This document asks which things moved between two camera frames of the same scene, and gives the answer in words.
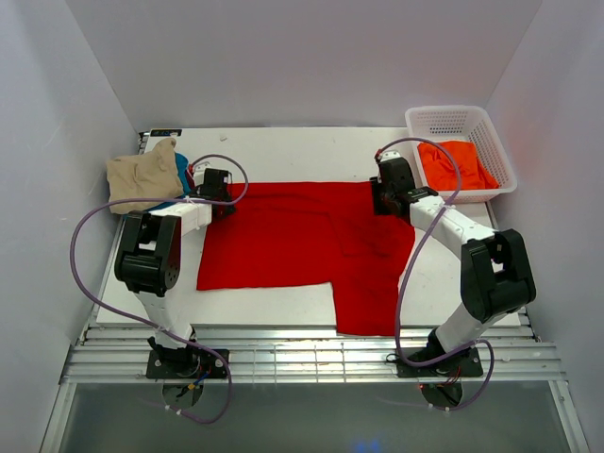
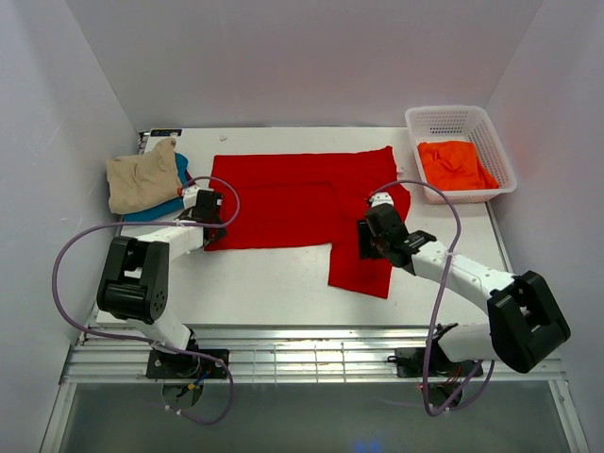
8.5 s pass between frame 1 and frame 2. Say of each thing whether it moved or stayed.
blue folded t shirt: stayed
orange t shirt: stayed
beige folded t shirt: stayed
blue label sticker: stayed
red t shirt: moved
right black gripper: moved
